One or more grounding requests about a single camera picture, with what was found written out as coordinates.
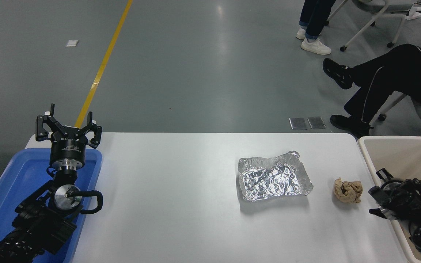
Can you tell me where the foil plate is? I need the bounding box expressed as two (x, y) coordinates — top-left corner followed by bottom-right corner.
(238, 150), (314, 203)

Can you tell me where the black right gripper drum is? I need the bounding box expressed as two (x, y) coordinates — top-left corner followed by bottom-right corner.
(388, 178), (421, 220)

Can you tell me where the standing person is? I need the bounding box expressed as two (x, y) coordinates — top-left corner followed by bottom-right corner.
(296, 0), (337, 56)

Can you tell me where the seated person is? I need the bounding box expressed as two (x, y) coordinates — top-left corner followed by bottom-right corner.
(322, 44), (421, 139)

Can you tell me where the blue plastic tray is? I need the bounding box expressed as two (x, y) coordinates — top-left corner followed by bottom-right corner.
(0, 148), (103, 263)

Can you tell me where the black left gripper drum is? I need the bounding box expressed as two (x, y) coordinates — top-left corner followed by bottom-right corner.
(49, 126), (88, 168)

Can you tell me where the metal floor plate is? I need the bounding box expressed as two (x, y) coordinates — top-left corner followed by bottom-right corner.
(307, 117), (327, 129)
(289, 118), (308, 130)

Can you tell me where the large pale plastic bin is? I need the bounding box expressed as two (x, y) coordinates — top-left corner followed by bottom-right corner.
(357, 136), (421, 263)

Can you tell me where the crumpled tan paper ball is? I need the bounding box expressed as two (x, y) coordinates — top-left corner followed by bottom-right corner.
(333, 178), (363, 204)

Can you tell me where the white wheeled chair frame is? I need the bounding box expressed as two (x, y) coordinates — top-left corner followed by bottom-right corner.
(326, 0), (416, 52)

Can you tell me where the white power strip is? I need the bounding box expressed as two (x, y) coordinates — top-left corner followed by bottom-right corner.
(405, 6), (421, 20)

